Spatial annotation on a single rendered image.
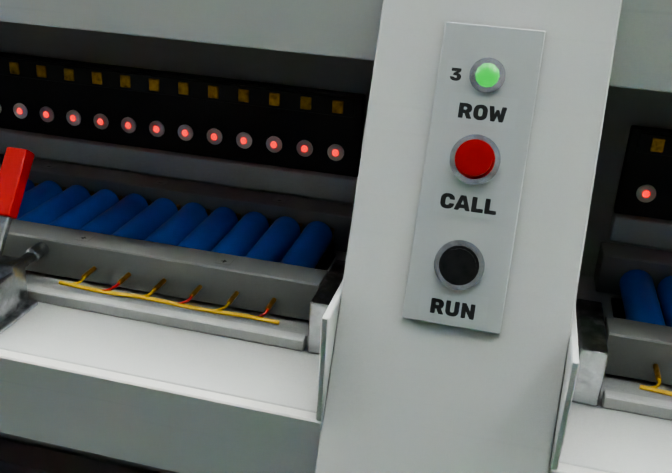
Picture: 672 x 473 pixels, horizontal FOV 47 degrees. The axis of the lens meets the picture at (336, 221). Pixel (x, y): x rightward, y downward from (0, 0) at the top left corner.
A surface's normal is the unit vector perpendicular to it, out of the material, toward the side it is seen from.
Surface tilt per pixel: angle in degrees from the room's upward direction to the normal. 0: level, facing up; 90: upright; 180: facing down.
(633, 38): 112
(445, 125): 90
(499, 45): 90
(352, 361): 90
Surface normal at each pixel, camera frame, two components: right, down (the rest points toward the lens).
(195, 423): -0.25, 0.36
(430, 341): -0.21, 0.00
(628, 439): 0.06, -0.92
